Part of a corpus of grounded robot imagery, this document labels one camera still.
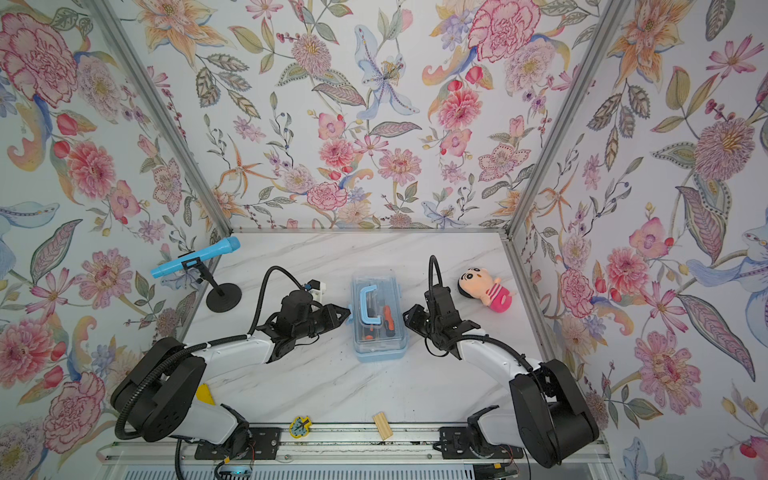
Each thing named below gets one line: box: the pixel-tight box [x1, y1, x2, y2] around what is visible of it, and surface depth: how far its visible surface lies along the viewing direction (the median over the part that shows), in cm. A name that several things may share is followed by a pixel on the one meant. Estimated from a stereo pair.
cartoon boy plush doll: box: [458, 267, 516, 313], surface depth 98 cm
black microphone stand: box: [181, 257, 243, 313], surface depth 102 cm
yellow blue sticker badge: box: [289, 416, 312, 439], surface depth 78 cm
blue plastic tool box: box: [347, 268, 410, 362], surface depth 86 cm
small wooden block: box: [373, 412, 393, 440], surface depth 78 cm
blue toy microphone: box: [151, 237, 241, 278], surface depth 88 cm
